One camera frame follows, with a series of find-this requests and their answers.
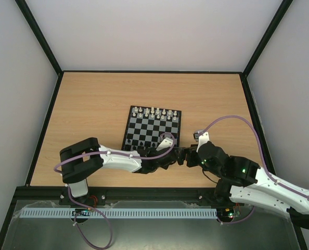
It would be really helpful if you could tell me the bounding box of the black and silver chessboard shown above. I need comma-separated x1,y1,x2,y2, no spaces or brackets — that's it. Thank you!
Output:
121,106,182,151

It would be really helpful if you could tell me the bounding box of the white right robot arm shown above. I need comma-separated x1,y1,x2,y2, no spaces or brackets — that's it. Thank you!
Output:
186,130,309,230

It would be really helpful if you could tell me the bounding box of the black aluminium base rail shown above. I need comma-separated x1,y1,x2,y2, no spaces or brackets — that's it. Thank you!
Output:
15,186,290,206

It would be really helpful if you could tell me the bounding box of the black cage frame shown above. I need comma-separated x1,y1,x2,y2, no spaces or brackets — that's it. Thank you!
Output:
0,0,309,250

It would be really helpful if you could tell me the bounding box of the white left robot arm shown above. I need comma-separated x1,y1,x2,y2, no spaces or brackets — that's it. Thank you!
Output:
54,136,186,198

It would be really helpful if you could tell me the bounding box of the light blue slotted cable duct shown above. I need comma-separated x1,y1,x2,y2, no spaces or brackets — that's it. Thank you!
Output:
19,208,217,219

